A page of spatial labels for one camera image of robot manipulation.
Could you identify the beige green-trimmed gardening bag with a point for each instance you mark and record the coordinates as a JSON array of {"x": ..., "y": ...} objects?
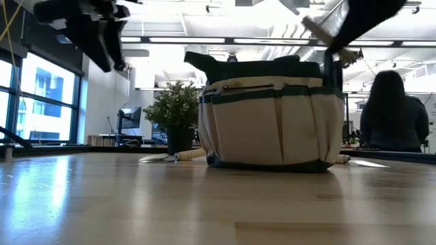
[{"x": 265, "y": 129}]

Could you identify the grey short post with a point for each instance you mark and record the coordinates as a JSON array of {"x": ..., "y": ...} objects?
[{"x": 8, "y": 153}]

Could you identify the computer monitor on stand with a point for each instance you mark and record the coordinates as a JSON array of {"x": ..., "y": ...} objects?
[{"x": 131, "y": 117}]

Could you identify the wooden slat crate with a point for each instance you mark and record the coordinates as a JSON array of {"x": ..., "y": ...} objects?
[{"x": 100, "y": 140}]

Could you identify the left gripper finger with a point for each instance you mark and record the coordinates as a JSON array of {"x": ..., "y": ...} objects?
[
  {"x": 92, "y": 41},
  {"x": 116, "y": 37}
]

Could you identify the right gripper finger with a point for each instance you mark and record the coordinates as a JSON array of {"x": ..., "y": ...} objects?
[{"x": 368, "y": 17}]

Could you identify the black slanted bar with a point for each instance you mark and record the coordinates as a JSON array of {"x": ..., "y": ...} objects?
[{"x": 15, "y": 137}]

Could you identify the linear ceiling light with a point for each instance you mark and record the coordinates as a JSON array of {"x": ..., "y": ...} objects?
[{"x": 187, "y": 40}]

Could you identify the artificial plant in black pot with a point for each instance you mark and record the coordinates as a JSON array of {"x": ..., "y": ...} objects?
[{"x": 173, "y": 109}]

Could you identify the person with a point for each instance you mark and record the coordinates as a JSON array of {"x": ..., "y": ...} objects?
[{"x": 391, "y": 119}]

